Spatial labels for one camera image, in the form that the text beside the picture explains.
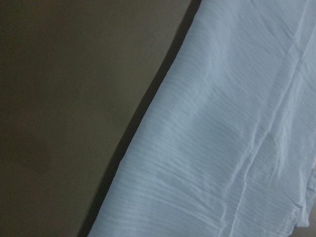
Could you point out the light blue striped shirt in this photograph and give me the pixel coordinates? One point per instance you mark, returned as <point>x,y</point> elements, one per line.
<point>227,147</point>

